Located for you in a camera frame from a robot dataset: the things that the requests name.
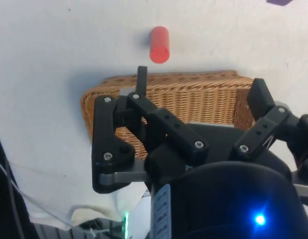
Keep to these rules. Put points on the purple triangular block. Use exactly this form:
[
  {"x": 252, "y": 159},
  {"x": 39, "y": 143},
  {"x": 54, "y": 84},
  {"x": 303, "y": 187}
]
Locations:
[{"x": 279, "y": 2}]

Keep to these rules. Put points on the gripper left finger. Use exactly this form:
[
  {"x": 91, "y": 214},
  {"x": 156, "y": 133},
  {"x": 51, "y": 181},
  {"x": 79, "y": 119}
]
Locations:
[{"x": 153, "y": 117}]

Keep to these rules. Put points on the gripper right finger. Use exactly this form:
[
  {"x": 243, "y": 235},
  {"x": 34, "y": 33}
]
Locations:
[{"x": 260, "y": 99}]

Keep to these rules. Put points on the brown wicker basket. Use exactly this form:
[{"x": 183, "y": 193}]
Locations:
[{"x": 193, "y": 99}]

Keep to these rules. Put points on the red cylinder block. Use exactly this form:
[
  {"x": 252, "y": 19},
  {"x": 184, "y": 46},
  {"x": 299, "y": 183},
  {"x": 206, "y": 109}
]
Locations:
[{"x": 159, "y": 44}]

